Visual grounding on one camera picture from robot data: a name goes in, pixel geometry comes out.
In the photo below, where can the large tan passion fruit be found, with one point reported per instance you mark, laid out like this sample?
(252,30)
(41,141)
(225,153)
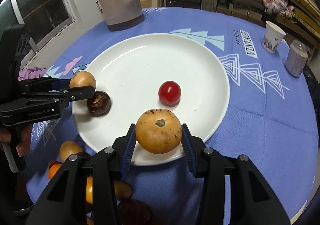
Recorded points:
(158,137)

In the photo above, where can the white paper cup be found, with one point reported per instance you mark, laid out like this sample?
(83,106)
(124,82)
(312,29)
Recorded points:
(272,37)

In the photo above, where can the pink crumpled cloth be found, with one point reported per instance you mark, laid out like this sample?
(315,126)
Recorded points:
(275,2)

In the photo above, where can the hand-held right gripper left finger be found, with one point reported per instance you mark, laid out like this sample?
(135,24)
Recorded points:
(128,147)

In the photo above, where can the white round plate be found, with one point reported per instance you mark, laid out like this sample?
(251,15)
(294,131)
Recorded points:
(140,65)

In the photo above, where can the window with white frame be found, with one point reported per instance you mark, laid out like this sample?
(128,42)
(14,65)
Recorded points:
(42,2)

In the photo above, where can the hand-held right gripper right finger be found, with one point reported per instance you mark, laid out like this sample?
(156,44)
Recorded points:
(188,147)

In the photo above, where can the grey lidded jar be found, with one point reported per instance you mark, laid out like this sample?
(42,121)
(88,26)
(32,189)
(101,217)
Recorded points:
(296,60)

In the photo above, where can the red cherry tomato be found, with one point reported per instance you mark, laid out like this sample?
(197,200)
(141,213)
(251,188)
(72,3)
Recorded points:
(53,164)
(170,92)

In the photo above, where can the blue printed tablecloth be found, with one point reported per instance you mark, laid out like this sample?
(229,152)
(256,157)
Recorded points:
(250,120)

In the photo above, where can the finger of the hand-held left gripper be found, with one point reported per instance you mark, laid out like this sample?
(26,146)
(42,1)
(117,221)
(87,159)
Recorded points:
(80,93)
(62,83)

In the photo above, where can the person's left hand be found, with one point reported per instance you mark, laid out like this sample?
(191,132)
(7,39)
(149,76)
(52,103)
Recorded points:
(23,140)

